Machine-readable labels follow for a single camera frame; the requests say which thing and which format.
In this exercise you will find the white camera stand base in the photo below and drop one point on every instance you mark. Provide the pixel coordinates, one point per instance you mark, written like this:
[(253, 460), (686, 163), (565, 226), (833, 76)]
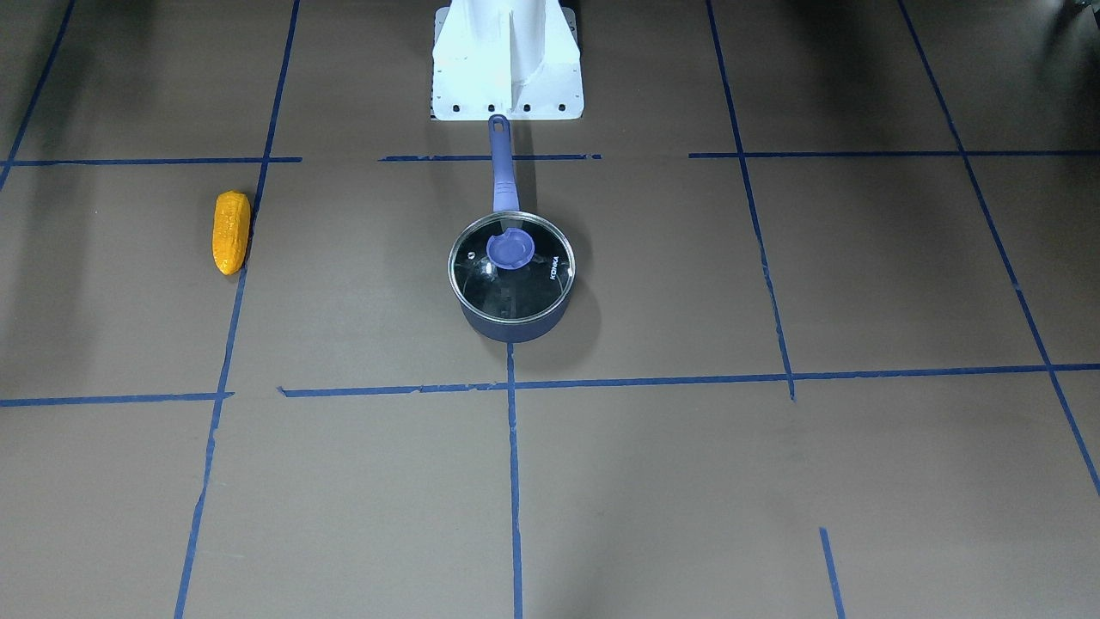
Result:
[(521, 59)]

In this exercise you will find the glass lid with blue knob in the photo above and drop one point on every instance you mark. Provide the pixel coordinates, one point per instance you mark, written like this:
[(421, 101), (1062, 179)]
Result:
[(511, 269)]

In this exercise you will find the yellow corn cob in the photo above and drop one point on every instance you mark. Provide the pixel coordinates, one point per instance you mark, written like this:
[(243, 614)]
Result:
[(230, 231)]

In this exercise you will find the blue saucepan with handle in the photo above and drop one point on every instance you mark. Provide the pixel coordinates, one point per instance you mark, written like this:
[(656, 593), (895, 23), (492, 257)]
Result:
[(505, 197)]

